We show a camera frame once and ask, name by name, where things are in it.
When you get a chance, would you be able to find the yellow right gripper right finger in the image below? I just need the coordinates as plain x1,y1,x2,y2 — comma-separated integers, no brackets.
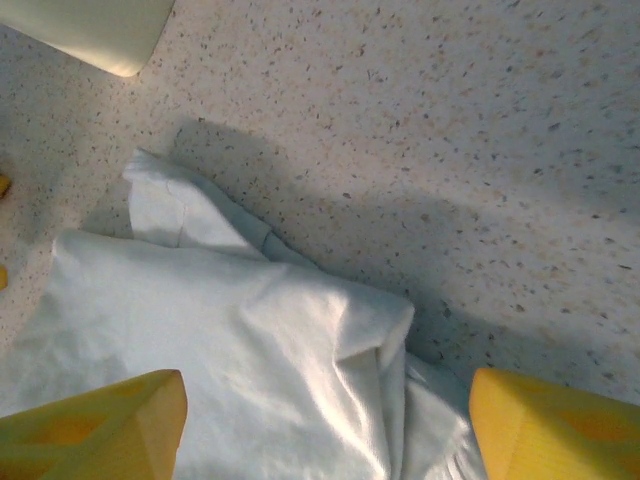
468,366,640,480

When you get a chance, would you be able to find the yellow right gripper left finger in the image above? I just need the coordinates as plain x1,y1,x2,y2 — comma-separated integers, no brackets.
0,368,189,480

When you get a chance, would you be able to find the white t-shirt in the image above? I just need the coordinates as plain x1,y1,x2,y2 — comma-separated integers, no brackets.
0,147,490,480

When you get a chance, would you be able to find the cream knife block orange top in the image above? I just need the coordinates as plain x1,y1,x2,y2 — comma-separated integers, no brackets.
0,0,177,79

